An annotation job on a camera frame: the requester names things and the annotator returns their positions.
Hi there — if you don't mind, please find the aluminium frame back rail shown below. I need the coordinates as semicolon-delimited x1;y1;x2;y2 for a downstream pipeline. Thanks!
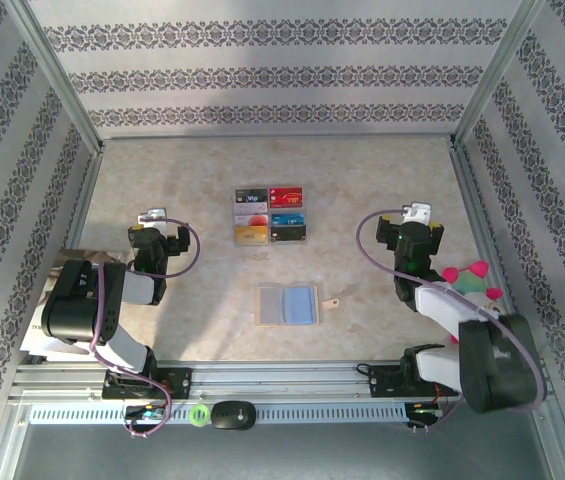
99;132;458;144

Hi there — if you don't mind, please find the black computer mouse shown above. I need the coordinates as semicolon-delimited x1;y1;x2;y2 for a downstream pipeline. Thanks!
210;400;257;430

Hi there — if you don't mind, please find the green tape ring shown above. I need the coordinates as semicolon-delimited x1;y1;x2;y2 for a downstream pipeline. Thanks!
189;403;212;427

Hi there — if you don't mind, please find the black VIP card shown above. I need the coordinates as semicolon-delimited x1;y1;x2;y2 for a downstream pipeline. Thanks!
235;188;269;205

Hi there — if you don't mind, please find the purple cable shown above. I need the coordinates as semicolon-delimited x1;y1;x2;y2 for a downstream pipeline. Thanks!
355;209;548;436
89;215;202;441

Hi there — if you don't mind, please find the red VIP card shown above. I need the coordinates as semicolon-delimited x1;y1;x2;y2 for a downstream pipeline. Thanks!
268;187;304;209

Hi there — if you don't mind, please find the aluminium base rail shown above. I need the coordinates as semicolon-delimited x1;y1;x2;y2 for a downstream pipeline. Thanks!
9;358;547;401

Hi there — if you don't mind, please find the plush toy with pink feet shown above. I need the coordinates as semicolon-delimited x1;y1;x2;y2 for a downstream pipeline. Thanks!
441;259;506;346

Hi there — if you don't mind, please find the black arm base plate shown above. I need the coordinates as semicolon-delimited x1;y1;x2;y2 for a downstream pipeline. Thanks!
367;364;458;399
102;367;194;400

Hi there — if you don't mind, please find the plain black card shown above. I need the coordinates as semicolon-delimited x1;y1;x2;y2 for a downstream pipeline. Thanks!
271;224;307;242

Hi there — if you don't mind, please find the aluminium frame post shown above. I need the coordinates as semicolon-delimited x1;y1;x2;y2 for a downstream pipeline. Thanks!
454;0;549;151
4;0;106;154

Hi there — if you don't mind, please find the book with photo cover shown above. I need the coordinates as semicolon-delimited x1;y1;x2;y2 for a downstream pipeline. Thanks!
19;248;131;356

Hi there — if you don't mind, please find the small circuit board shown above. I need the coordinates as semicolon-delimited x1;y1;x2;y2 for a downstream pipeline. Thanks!
125;404;171;422
404;402;446;419

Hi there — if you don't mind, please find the clear acrylic card stand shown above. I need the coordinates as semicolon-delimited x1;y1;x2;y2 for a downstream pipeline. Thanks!
233;185;309;249

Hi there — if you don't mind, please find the slotted metal cable tray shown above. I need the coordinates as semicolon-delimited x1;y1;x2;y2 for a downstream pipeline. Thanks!
28;402;408;426

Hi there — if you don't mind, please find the yellow card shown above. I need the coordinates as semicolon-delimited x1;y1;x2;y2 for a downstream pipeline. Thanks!
235;225;270;246

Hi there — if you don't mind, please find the aluminium frame side rail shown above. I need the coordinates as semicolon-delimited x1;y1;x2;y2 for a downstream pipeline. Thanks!
61;142;108;251
449;142;546;361

